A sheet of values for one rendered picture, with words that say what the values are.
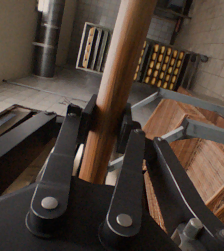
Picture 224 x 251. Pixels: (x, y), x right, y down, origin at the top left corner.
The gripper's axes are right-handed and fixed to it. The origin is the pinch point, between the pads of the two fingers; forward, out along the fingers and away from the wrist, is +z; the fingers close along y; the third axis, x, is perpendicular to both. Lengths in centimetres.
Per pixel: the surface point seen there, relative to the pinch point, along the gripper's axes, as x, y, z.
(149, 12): 10.6, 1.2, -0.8
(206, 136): -10.2, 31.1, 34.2
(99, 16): 72, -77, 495
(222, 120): -13, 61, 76
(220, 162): -30, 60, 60
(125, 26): 8.9, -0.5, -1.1
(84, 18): 59, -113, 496
